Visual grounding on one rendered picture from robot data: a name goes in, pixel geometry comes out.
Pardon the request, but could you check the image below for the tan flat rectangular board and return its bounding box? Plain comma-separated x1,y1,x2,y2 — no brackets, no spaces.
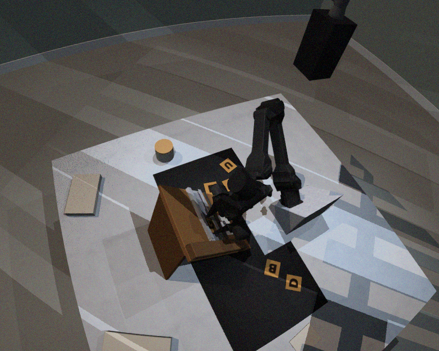
64,174,102,216

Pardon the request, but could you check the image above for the white paper ticket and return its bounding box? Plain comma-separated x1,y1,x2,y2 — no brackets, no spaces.
217,215,234,235

